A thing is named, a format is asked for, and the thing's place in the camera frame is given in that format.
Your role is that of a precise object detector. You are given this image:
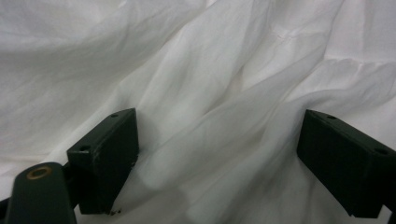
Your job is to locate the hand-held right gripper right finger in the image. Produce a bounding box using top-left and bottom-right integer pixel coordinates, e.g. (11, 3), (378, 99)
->
(296, 108), (396, 219)

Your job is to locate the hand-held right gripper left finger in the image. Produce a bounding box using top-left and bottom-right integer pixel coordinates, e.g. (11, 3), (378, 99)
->
(66, 107), (140, 216)

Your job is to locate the white garment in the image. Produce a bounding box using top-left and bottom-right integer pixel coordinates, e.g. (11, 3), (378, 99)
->
(0, 0), (396, 224)

